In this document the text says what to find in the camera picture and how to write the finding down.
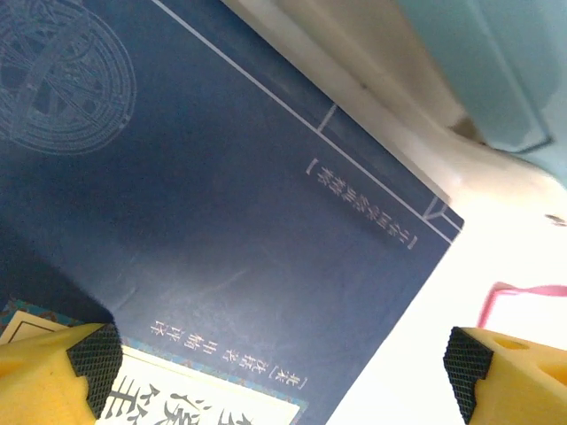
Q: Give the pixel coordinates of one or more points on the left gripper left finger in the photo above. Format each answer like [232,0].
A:
[44,380]

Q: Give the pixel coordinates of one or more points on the pink school backpack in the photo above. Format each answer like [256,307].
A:
[531,291]

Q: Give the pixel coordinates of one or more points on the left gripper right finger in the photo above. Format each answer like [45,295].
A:
[518,385]

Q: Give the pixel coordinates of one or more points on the dark blue book round emblem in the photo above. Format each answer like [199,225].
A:
[199,199]

